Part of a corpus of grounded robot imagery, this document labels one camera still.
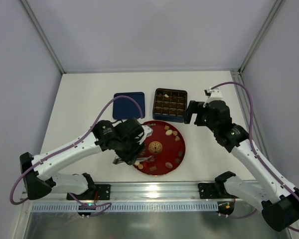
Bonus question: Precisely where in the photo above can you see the purple cable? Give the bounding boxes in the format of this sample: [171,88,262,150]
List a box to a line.
[211,82,299,232]
[9,97,144,215]

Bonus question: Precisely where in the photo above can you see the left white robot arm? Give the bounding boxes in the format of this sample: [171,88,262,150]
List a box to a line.
[20,118,153,200]

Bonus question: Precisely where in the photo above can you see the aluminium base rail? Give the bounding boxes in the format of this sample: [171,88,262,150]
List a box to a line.
[19,181,265,204]

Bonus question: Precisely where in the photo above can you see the blue chocolate tin box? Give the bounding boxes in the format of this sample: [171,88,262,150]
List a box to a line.
[152,88,188,123]

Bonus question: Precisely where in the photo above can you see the brown oval chocolate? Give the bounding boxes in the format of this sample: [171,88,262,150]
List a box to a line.
[165,162,173,169]

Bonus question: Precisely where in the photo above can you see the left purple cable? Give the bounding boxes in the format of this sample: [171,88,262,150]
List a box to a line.
[9,97,144,215]

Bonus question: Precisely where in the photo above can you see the white oval chocolate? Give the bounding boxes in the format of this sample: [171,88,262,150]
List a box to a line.
[165,130,172,136]

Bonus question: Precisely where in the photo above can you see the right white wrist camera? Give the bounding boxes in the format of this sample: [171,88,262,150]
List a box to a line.
[204,88,223,104]

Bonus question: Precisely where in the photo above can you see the slotted cable duct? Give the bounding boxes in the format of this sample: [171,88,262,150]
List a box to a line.
[31,201,218,213]

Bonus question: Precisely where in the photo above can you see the red round plate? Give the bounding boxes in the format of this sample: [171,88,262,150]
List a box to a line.
[134,120,186,176]

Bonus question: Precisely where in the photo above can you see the blue tin lid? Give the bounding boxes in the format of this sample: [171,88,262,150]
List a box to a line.
[112,92,146,120]

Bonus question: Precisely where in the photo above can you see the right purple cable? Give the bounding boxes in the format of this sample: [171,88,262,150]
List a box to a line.
[211,82,299,232]

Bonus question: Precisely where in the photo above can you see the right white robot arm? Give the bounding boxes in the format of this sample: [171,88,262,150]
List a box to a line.
[183,100,299,232]

